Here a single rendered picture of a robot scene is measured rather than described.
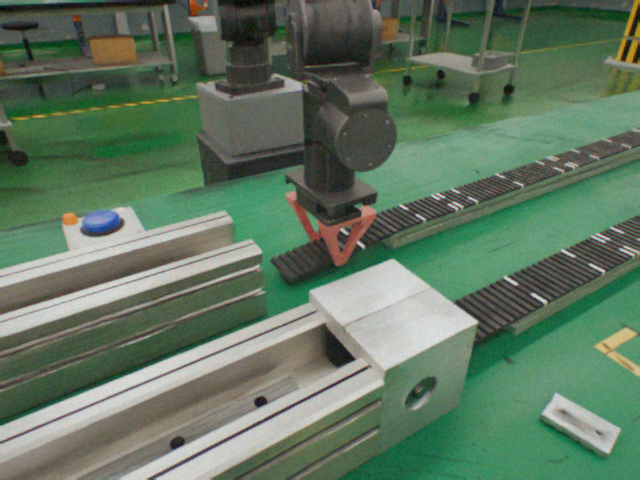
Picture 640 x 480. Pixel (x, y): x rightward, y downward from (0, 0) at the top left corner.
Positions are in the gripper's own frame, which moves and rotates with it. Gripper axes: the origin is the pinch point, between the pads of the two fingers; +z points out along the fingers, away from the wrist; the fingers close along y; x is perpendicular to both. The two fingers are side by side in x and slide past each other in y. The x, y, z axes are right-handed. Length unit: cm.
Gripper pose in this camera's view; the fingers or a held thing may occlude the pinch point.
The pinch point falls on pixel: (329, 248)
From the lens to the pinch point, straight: 56.0
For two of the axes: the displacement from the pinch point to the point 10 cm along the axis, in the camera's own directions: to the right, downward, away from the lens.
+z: 0.0, 8.5, 5.3
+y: 5.2, 4.5, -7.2
